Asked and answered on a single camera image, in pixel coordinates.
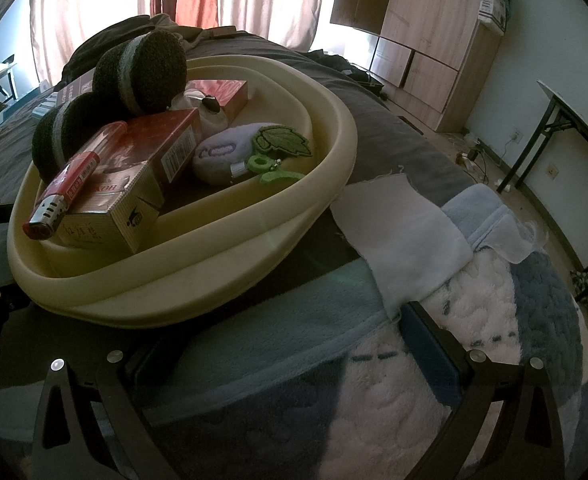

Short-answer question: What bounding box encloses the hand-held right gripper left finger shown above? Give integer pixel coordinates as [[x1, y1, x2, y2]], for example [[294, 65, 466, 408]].
[[26, 340, 205, 480]]

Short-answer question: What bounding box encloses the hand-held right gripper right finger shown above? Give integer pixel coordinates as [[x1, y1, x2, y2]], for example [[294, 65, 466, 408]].
[[399, 300, 572, 480]]

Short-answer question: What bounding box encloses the red lighter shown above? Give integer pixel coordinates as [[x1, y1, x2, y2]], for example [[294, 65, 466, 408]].
[[22, 152, 101, 240]]

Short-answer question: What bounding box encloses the red and white cigarette box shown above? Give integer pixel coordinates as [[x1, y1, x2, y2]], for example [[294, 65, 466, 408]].
[[56, 165, 165, 255]]

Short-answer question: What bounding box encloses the cream plastic basin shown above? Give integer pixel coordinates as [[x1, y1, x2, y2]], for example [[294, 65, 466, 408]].
[[6, 55, 359, 331]]

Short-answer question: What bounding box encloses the dark red patterned box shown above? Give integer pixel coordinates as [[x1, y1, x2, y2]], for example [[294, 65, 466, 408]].
[[76, 107, 202, 196]]

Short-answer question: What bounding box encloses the white plush pouch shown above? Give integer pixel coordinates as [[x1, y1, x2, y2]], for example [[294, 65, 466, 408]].
[[191, 121, 317, 187]]

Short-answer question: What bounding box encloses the plain red cigarette box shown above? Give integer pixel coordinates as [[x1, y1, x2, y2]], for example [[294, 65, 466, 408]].
[[186, 79, 250, 121]]

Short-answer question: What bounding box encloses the white cloth piece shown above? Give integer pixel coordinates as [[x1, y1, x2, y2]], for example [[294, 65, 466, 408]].
[[330, 172, 475, 318]]

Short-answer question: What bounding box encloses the blue checkered fleece blanket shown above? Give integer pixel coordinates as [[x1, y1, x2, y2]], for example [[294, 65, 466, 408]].
[[0, 185, 588, 480]]

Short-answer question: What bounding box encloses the small cardboard box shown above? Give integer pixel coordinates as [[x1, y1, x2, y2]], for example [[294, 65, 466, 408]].
[[51, 67, 97, 108]]

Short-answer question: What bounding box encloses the olive clothing pile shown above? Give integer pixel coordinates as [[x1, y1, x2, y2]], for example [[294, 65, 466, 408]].
[[61, 16, 155, 86]]

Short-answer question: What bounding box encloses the grey bed sheet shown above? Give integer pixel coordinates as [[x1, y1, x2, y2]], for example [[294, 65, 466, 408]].
[[0, 30, 480, 281]]

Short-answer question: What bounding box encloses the black-legged folding table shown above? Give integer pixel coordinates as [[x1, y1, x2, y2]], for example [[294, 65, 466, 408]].
[[496, 79, 588, 301]]

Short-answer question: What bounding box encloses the open black suitcase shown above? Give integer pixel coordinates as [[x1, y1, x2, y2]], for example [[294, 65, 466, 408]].
[[314, 50, 387, 101]]

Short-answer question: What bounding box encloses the wooden wardrobe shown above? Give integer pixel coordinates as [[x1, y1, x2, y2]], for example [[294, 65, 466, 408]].
[[330, 0, 520, 133]]

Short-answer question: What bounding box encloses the white paper bag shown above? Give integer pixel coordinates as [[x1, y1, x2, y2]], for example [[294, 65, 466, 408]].
[[476, 0, 512, 36]]

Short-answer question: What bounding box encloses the black floor cable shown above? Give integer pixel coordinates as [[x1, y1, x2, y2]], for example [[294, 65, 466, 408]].
[[454, 132, 495, 181]]

